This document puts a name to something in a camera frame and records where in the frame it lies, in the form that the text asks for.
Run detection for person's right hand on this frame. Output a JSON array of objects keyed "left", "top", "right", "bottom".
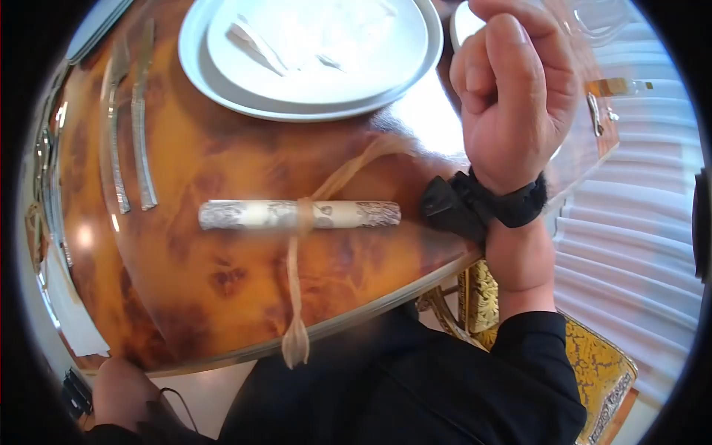
[{"left": 449, "top": 0, "right": 580, "bottom": 197}]

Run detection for person's right fingers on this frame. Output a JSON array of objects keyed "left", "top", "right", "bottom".
[{"left": 449, "top": 28, "right": 500, "bottom": 116}]

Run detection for person's right thumb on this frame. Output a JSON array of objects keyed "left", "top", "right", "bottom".
[{"left": 487, "top": 13, "right": 557, "bottom": 115}]

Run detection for beige raffia string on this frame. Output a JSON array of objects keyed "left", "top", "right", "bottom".
[{"left": 281, "top": 133, "right": 426, "bottom": 370}]

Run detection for white side plate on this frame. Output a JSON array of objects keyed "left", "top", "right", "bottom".
[{"left": 449, "top": 0, "right": 488, "bottom": 52}]

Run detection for clear glass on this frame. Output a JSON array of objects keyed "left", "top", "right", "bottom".
[{"left": 567, "top": 0, "right": 630, "bottom": 46}]

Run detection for small silver spoon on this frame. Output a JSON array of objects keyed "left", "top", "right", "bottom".
[{"left": 586, "top": 92, "right": 619, "bottom": 138}]

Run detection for black wrist band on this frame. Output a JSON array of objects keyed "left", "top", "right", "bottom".
[
  {"left": 61, "top": 367, "right": 94, "bottom": 419},
  {"left": 420, "top": 168, "right": 548, "bottom": 245}
]

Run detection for small white plate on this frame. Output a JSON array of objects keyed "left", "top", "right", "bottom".
[{"left": 206, "top": 0, "right": 430, "bottom": 105}]

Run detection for white pleated curtain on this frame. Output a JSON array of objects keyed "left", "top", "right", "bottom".
[{"left": 551, "top": 22, "right": 706, "bottom": 409}]

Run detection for white folded napkin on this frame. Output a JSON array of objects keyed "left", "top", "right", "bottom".
[{"left": 225, "top": 14, "right": 347, "bottom": 78}]

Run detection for rolled printed napkin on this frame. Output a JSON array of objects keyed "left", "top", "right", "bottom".
[{"left": 198, "top": 199, "right": 402, "bottom": 231}]

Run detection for large white plate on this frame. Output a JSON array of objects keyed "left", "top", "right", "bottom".
[{"left": 178, "top": 0, "right": 445, "bottom": 123}]

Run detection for gold ornate chair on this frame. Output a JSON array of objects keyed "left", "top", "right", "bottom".
[{"left": 417, "top": 258, "right": 639, "bottom": 445}]

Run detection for person's body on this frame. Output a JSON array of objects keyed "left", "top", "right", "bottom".
[{"left": 83, "top": 303, "right": 588, "bottom": 445}]

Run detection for silver fork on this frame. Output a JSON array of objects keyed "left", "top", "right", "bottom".
[{"left": 106, "top": 36, "right": 132, "bottom": 215}]

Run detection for grey white plate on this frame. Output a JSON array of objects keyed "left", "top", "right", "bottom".
[{"left": 65, "top": 0, "right": 134, "bottom": 65}]

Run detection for silver cutlery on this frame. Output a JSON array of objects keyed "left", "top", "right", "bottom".
[{"left": 32, "top": 100, "right": 74, "bottom": 269}]

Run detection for silver knife with gold handle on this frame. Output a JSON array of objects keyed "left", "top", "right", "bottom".
[{"left": 584, "top": 78, "right": 655, "bottom": 97}]

